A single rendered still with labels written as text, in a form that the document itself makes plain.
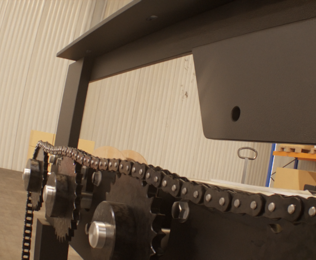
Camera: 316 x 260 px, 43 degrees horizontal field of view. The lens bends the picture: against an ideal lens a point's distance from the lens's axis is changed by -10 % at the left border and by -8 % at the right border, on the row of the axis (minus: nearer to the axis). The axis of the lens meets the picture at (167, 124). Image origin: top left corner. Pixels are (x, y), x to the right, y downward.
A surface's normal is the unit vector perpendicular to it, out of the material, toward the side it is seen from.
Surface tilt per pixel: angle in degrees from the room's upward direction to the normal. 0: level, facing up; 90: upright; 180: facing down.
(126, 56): 90
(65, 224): 90
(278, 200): 90
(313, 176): 90
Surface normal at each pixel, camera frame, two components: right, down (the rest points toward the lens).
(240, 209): -0.87, -0.18
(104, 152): -0.55, -0.15
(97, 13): 0.46, 0.00
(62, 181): 0.42, -0.74
